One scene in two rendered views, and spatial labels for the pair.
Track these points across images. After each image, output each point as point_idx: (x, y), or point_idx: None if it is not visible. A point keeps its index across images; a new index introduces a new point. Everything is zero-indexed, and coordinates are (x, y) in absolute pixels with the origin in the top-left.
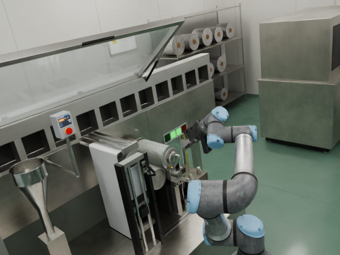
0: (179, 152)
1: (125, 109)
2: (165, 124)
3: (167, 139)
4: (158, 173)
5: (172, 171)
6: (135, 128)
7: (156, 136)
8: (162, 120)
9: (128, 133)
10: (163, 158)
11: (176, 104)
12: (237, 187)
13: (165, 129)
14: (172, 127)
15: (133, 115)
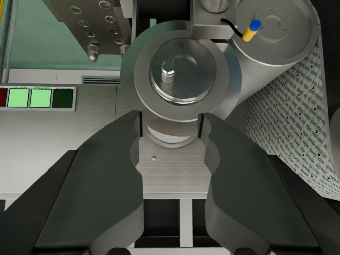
0: (123, 76)
1: (152, 200)
2: (58, 134)
3: (65, 93)
4: (267, 43)
5: (219, 12)
6: (154, 161)
7: (96, 116)
8: (66, 147)
9: (177, 158)
10: (230, 95)
11: (2, 170)
12: None
13: (63, 121)
14: (37, 116)
15: (150, 193)
